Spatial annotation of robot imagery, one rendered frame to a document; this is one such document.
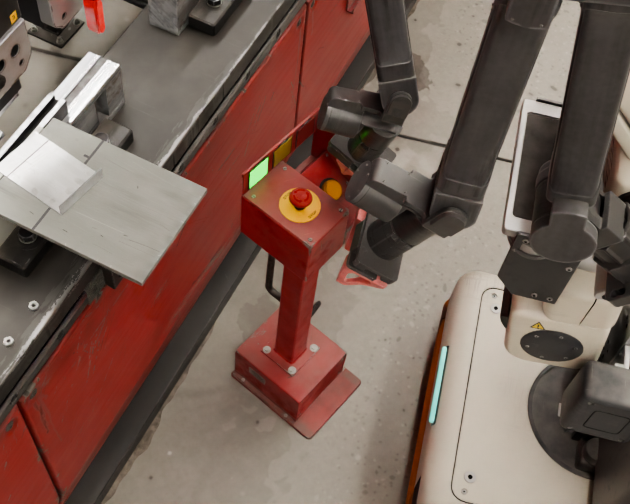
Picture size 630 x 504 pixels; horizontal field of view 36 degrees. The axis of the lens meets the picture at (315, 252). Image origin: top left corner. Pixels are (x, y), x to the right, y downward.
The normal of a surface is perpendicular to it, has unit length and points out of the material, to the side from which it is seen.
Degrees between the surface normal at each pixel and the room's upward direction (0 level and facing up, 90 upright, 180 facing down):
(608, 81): 89
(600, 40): 94
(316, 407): 0
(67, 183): 0
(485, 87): 90
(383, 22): 74
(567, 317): 90
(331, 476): 0
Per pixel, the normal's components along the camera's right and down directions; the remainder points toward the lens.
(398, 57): 0.04, 0.48
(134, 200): 0.08, -0.52
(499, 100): -0.17, 0.83
